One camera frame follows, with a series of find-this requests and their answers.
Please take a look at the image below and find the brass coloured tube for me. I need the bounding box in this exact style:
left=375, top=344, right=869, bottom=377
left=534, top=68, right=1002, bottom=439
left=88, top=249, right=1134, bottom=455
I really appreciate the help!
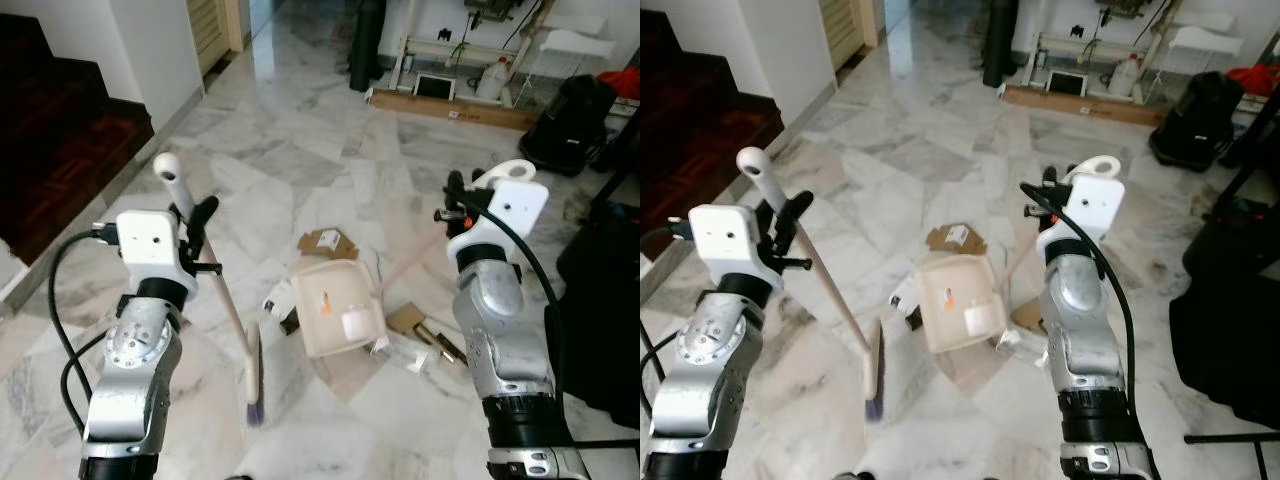
left=415, top=320, right=469, bottom=366

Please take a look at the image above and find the black cylinder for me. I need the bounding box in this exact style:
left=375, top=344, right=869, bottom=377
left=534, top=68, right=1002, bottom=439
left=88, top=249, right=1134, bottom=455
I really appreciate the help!
left=982, top=0, right=1021, bottom=89
left=347, top=0, right=386, bottom=93

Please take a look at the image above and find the black backpack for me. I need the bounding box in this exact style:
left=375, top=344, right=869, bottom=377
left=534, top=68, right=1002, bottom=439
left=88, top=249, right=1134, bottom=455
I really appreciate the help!
left=518, top=73, right=619, bottom=178
left=1148, top=70, right=1246, bottom=171

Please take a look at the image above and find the dark wooden staircase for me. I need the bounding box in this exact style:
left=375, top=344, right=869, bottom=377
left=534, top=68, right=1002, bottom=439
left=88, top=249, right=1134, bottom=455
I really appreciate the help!
left=640, top=8, right=786, bottom=251
left=0, top=12, right=156, bottom=266

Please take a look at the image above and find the white framed tablet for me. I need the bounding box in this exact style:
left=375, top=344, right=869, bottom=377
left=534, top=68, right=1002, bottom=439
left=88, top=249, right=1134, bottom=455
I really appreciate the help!
left=413, top=72, right=458, bottom=102
left=1047, top=69, right=1091, bottom=98

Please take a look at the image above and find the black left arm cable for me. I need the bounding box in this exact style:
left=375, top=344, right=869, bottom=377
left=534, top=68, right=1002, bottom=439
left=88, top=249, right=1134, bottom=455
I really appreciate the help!
left=48, top=228, right=126, bottom=436
left=640, top=222, right=701, bottom=421

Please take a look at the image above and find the cream long-handled dustpan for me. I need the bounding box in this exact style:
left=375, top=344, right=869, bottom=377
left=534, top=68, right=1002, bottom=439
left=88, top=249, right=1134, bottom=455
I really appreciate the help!
left=288, top=157, right=542, bottom=361
left=918, top=154, right=1122, bottom=353

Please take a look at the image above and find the large black covered furniture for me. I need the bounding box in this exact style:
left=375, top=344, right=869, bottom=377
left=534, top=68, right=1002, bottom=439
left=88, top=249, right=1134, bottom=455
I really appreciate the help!
left=545, top=200, right=641, bottom=431
left=1168, top=195, right=1280, bottom=431

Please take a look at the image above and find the red cloth item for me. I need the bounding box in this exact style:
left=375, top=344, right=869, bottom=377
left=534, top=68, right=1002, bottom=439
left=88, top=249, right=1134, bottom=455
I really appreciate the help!
left=598, top=68, right=641, bottom=101
left=1225, top=65, right=1280, bottom=98

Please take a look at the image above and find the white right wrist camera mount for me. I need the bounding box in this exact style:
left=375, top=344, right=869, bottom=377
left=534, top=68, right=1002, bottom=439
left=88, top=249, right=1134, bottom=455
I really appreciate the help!
left=447, top=178, right=551, bottom=263
left=1035, top=172, right=1123, bottom=256

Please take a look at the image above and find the folded brown cardboard piece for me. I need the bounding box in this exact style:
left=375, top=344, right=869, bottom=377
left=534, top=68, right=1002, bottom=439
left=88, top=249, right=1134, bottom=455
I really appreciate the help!
left=927, top=224, right=986, bottom=256
left=298, top=228, right=359, bottom=263

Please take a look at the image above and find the white metal rack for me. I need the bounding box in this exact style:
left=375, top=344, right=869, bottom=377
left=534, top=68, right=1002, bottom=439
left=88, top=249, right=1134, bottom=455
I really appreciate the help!
left=1022, top=0, right=1191, bottom=104
left=388, top=0, right=561, bottom=109

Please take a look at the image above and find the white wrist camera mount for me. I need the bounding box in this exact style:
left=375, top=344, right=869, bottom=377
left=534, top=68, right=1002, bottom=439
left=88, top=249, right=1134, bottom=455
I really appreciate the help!
left=1035, top=172, right=1123, bottom=256
left=115, top=208, right=199, bottom=301
left=688, top=204, right=781, bottom=296
left=447, top=178, right=551, bottom=263

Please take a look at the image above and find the long wooden board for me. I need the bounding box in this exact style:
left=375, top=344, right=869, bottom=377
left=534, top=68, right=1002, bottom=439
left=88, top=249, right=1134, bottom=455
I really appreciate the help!
left=368, top=88, right=541, bottom=133
left=1003, top=84, right=1166, bottom=127

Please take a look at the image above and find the white plastic jug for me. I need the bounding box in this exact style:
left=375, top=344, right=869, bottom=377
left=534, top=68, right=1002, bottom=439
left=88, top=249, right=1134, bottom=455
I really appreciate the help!
left=1108, top=53, right=1144, bottom=98
left=475, top=57, right=513, bottom=101

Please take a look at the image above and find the light wooden door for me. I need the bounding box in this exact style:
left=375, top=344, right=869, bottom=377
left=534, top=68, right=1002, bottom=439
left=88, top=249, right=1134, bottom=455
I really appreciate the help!
left=818, top=0, right=881, bottom=71
left=188, top=0, right=249, bottom=76

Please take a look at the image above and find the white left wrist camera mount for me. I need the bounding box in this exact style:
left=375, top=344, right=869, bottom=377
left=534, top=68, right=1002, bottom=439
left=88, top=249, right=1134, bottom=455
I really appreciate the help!
left=688, top=204, right=781, bottom=296
left=115, top=208, right=199, bottom=301

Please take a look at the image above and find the cream broom with purple bristles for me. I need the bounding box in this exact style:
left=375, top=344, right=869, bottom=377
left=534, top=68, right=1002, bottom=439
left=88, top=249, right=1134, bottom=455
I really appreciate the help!
left=152, top=152, right=267, bottom=429
left=737, top=146, right=889, bottom=423

